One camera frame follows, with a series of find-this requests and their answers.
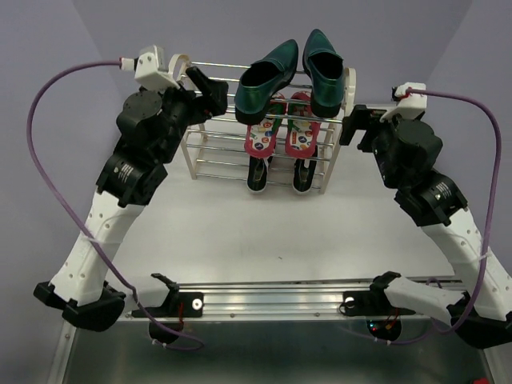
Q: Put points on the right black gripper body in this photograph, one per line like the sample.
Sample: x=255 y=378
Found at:
x=381 y=144

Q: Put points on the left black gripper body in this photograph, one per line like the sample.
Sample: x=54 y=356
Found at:
x=185 y=110

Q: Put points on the green loafer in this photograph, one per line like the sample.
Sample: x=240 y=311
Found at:
x=324 y=66
x=262 y=80

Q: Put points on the pink kids sandal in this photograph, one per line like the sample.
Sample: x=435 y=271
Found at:
x=302 y=134
x=261 y=138

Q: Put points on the black sneaker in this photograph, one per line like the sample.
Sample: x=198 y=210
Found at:
x=304 y=172
x=257 y=174

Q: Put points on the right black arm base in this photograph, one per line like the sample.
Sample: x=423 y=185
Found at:
x=383 y=320

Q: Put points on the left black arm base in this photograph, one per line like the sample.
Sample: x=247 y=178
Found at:
x=171 y=307

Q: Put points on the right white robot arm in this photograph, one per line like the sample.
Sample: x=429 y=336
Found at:
x=438 y=207

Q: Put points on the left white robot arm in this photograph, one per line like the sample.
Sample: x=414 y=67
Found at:
x=88 y=290

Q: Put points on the cream and chrome shoe shelf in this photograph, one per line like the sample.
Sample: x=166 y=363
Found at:
x=215 y=149

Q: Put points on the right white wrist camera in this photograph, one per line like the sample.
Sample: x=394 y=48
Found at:
x=408 y=105

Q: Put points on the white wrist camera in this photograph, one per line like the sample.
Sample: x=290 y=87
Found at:
x=149 y=69
x=408 y=105

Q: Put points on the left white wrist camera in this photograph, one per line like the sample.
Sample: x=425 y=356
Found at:
x=149 y=69

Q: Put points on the aluminium mounting rail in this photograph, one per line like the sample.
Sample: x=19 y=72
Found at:
x=257 y=302

